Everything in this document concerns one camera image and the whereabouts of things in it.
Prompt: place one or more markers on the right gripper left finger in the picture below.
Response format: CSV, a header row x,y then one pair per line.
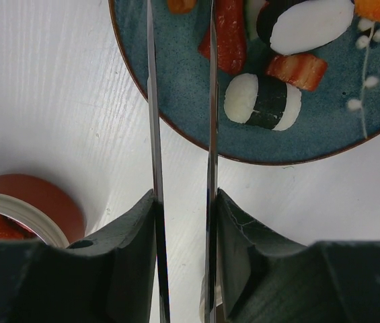
x,y
105,277

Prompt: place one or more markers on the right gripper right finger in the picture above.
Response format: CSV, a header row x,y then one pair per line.
x,y
266,277

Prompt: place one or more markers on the metal tongs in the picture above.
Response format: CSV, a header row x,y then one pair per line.
x,y
210,263

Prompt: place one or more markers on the red steel lunch bowl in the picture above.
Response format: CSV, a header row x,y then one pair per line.
x,y
42,207

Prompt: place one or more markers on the blue ceramic food plate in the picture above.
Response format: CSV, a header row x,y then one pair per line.
x,y
343,112

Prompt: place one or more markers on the red pepper piece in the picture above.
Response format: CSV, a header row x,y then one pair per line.
x,y
231,38

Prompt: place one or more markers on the white rice ball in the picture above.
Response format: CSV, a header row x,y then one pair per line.
x,y
291,27

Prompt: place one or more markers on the black white sushi roll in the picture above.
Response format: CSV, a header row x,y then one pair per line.
x,y
262,101

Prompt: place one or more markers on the bacon piece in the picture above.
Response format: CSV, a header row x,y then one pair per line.
x,y
303,71

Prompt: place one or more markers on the orange fried food piece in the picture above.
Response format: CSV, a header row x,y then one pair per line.
x,y
181,6

